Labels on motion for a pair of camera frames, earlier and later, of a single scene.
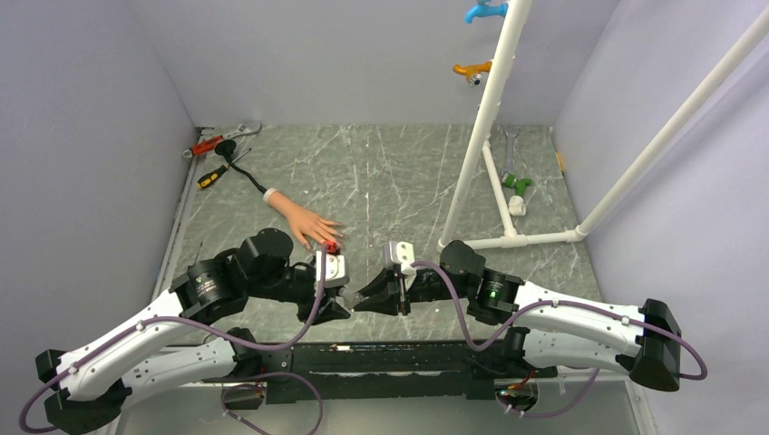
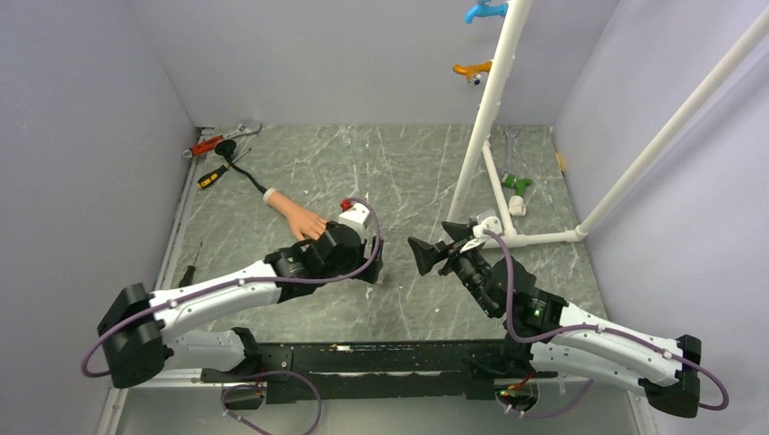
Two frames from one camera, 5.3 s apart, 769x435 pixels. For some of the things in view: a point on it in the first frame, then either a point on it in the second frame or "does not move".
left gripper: x=330 y=311 -> x=361 y=260
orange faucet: x=472 y=72 does not move
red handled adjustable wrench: x=211 y=144 does not move
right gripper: x=387 y=303 -> x=427 y=255
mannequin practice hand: x=306 y=224 does not move
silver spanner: x=510 y=152 does not move
